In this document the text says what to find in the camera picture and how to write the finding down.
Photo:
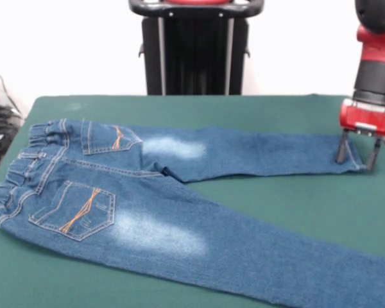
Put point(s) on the blue denim jeans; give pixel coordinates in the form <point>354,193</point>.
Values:
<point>147,218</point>

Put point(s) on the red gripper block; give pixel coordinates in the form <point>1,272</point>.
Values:
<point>369,120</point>

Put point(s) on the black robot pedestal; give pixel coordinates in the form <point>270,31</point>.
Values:
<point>195,54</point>

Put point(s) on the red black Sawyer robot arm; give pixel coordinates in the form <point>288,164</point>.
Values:
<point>377,48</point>

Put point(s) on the dark green table cloth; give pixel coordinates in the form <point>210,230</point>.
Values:
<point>67,282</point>

